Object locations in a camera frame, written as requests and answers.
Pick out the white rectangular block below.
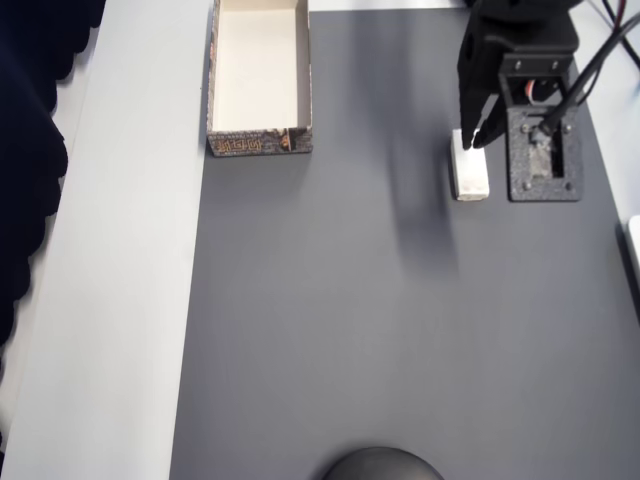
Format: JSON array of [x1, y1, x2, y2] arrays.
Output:
[[451, 128, 491, 203]]

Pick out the patterned open cardboard box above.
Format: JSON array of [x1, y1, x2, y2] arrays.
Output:
[[205, 0, 315, 159]]

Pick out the grey table mat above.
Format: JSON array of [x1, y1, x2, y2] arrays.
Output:
[[168, 7, 640, 480]]

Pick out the black round dome object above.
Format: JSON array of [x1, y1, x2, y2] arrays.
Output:
[[319, 446, 446, 480]]

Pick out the dark blue curtain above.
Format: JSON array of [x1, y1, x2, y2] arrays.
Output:
[[0, 0, 109, 444]]

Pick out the black gripper camera mount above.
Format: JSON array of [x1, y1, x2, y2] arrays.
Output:
[[506, 107, 584, 204]]

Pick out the thick black camera cable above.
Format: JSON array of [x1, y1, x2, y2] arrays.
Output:
[[535, 13, 640, 140]]

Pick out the red and black wires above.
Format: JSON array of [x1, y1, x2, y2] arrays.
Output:
[[584, 0, 640, 66]]

